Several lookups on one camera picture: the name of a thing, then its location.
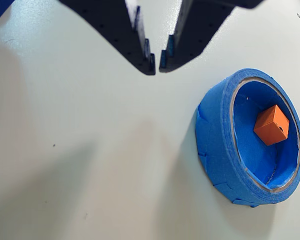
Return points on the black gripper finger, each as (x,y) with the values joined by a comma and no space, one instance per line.
(120,32)
(195,32)

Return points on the orange cube block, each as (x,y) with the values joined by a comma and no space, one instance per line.
(267,127)

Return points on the blue tape roll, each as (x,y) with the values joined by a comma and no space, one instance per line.
(215,140)

